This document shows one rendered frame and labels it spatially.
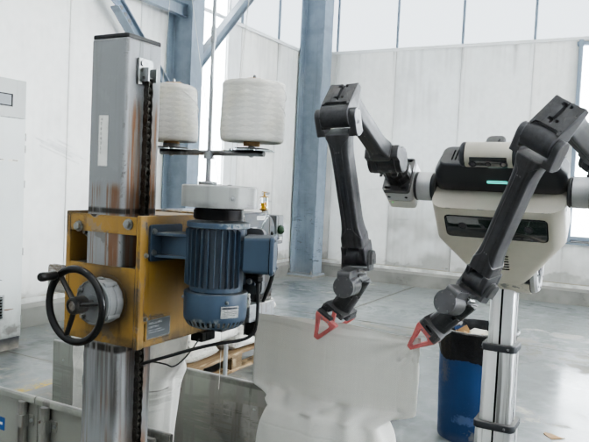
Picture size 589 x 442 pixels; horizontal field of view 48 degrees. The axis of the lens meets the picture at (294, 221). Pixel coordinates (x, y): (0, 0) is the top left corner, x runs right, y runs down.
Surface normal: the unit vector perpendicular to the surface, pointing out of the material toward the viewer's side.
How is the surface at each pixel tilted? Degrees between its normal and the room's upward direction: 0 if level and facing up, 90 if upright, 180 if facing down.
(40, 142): 90
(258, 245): 90
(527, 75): 90
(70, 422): 90
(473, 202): 40
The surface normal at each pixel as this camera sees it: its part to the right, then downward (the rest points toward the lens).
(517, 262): -0.40, 0.66
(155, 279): 0.88, 0.07
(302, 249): -0.47, 0.03
